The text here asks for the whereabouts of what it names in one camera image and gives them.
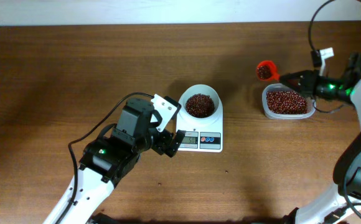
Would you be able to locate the red beans in container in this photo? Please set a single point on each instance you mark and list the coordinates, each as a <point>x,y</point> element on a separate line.
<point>286,102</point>

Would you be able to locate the white round bowl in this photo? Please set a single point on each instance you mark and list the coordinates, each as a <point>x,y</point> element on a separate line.
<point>205,90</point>

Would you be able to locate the clear plastic bean container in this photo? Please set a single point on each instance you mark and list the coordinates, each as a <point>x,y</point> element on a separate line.
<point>271,115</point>

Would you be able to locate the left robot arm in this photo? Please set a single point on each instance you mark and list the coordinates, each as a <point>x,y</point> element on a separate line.
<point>114,153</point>

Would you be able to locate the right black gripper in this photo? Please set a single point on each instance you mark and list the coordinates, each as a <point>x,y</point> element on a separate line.
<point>309,83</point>

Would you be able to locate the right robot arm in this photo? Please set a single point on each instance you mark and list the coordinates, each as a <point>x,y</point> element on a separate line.
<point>343,198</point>

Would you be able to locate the red beans in scoop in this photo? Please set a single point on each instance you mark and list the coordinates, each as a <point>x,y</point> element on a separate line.
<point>264,72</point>

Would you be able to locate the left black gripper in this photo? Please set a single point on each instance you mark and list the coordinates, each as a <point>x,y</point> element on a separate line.
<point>165,137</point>

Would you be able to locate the red beans in bowl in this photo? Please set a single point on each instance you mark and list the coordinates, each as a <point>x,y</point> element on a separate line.
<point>200,106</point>

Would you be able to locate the white digital kitchen scale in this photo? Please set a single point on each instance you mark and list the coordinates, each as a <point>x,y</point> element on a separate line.
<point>208,136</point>

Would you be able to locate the red measuring scoop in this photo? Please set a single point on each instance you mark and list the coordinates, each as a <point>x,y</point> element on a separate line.
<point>274,71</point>

